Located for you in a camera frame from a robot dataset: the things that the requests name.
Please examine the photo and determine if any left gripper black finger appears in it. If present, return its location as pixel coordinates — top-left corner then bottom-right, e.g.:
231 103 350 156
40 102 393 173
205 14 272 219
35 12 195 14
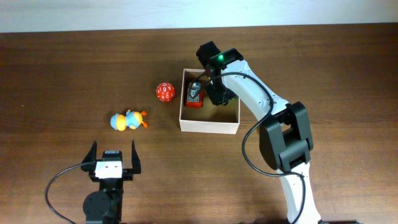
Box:
82 141 97 164
131 140 141 170

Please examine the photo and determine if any red toy fire truck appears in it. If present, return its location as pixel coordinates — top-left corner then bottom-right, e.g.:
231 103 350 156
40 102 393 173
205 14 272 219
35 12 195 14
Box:
185 82 203 108

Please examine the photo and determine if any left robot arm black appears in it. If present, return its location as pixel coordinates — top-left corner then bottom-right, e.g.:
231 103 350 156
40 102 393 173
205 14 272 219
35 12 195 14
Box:
81 142 141 224

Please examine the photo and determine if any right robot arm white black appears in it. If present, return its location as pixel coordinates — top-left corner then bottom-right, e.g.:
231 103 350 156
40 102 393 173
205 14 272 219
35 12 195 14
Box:
196 41 322 224

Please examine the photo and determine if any white open cardboard box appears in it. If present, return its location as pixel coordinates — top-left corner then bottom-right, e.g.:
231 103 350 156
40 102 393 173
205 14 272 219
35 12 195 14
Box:
179 68 241 134

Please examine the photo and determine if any blue orange duck toy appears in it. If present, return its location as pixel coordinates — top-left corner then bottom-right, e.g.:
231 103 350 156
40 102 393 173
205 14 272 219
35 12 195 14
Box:
109 110 148 131

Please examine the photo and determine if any red letter ball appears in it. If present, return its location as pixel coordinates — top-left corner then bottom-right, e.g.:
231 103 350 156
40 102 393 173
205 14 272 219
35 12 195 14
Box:
156 82 175 102

